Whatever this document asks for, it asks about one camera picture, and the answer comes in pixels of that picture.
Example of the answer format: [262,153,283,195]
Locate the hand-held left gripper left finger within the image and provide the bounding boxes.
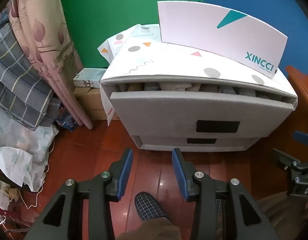
[24,148,134,240]

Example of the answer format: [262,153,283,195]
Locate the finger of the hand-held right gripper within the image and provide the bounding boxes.
[293,130,308,144]
[272,148,308,180]

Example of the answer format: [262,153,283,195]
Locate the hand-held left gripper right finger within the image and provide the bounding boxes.
[171,148,282,240]

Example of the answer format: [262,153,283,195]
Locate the low grey drawer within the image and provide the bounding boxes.
[140,135,263,153]

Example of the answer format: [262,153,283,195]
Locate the grey drawer cabinet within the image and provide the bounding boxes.
[99,24,298,153]

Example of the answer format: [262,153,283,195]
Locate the orange wooden furniture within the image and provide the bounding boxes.
[285,65,308,130]

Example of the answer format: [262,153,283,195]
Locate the person's left leg brown trousers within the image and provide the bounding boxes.
[114,217,182,240]

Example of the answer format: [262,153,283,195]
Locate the brown cardboard box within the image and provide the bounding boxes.
[73,87,119,121]

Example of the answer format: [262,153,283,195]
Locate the blue printed packet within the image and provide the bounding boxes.
[55,114,78,132]

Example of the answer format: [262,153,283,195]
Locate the light blue tissue box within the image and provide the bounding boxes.
[73,68,107,88]

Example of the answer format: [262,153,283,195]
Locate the white patterned cover cloth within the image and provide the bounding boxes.
[98,24,298,127]

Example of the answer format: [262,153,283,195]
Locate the white floral cloth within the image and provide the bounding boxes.
[0,102,60,193]

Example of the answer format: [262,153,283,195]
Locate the grey plaid blanket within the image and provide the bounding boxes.
[0,12,62,130]

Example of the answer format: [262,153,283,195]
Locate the white board with teal triangle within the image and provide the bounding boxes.
[157,1,288,75]

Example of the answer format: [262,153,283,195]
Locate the pink floral curtain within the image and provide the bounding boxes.
[8,0,94,130]

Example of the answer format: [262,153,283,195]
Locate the white cord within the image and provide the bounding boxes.
[9,136,56,210]

